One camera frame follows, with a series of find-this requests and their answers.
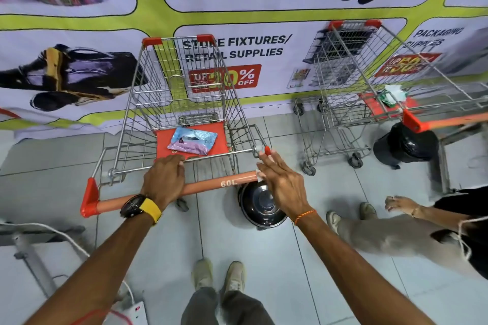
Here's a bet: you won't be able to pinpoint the white power strip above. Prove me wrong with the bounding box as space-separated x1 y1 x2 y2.
110 300 148 325

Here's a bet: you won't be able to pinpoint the person's left shoe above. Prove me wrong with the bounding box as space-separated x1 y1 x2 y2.
191 258 214 292

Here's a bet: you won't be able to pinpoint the grey metal stand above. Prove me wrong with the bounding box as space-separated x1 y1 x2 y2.
0 222 89 299

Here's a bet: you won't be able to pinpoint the person's grey trousers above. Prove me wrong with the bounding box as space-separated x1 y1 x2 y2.
181 286 276 325

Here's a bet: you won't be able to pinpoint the person's right forearm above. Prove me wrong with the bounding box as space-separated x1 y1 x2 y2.
295 211 436 325

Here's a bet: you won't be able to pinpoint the white string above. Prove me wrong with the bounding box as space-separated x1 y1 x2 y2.
456 214 488 261

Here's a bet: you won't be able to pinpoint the white cable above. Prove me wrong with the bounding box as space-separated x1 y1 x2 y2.
0 221 136 308

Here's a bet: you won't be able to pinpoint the person's left forearm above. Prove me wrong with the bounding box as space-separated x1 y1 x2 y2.
23 211 162 325

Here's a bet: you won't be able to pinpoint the blue and pink packet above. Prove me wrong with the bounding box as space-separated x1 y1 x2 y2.
167 127 218 156

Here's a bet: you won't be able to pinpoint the person's right hand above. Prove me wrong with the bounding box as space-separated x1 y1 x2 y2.
256 148 318 225

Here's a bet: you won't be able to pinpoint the printed wall banner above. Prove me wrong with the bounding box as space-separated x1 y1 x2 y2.
0 0 488 143

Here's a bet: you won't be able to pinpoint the black round pot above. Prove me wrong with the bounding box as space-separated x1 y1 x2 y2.
237 180 289 231

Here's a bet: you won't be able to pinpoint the white and green packet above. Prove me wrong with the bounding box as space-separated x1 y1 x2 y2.
377 84 409 109

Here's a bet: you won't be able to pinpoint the metal shopping cart orange handle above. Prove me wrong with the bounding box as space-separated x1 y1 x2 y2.
80 34 272 219
293 20 488 177

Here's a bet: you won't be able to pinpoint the person's left hand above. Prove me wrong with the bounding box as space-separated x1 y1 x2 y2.
140 154 187 212

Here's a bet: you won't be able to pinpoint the person's shoe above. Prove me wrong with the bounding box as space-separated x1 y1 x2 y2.
191 258 214 292
223 261 247 293

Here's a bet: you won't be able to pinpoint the orange thread bracelet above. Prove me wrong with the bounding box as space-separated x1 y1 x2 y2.
293 209 317 226

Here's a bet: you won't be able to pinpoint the black watch with yellow strap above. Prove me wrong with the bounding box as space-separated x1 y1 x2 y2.
120 194 163 226

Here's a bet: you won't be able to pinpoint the person's right shoe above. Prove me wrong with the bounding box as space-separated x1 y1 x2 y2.
223 261 247 293

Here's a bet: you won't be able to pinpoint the black bin with bag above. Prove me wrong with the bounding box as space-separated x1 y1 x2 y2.
372 122 440 170

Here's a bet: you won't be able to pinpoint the red thread wristband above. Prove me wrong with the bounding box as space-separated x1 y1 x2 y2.
70 308 117 325

